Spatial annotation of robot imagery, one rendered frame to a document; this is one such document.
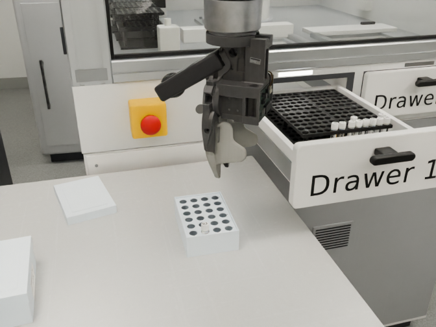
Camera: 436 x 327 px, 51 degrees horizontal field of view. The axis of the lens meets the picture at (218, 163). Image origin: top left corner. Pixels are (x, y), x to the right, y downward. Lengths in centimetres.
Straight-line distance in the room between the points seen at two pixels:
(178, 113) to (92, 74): 19
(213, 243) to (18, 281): 28
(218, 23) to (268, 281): 36
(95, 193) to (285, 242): 36
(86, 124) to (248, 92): 45
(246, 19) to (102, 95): 44
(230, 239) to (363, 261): 74
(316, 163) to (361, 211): 60
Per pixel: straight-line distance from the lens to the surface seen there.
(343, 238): 131
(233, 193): 88
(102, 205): 84
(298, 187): 72
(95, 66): 92
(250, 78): 61
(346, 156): 73
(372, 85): 111
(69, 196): 88
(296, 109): 92
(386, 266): 147
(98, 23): 91
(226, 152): 65
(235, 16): 58
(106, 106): 95
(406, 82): 116
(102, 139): 97
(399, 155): 74
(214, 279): 68
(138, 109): 91
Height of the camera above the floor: 121
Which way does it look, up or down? 27 degrees down
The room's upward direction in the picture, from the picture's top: straight up
